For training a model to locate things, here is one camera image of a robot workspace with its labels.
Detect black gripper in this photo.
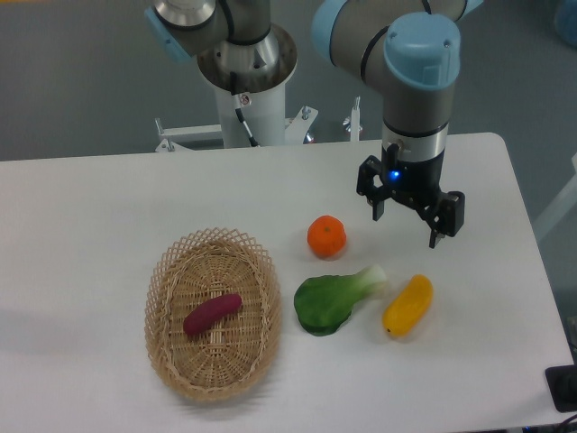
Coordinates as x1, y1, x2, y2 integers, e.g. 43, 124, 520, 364
356, 144, 465, 249

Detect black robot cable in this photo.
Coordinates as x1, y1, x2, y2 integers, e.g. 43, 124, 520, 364
228, 71, 261, 149

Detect white table leg frame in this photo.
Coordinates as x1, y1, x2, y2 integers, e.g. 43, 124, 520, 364
533, 154, 577, 243

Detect yellow mango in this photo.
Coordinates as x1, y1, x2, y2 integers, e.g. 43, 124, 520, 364
381, 274, 434, 337

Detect purple sweet potato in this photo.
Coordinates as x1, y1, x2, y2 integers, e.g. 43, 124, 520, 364
183, 293, 243, 336

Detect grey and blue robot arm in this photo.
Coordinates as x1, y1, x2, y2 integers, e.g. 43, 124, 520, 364
144, 1, 476, 246

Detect orange tangerine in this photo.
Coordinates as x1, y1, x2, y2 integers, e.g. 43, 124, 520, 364
307, 215, 347, 258

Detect woven wicker basket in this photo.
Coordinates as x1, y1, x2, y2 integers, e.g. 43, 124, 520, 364
144, 228, 281, 401

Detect green bok choy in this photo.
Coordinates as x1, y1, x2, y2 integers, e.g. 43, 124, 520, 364
293, 264, 389, 336

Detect blue object top right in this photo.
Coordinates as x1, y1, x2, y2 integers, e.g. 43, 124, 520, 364
554, 0, 577, 48

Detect black device at table edge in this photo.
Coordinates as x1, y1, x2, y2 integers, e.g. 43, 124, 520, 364
545, 364, 576, 413

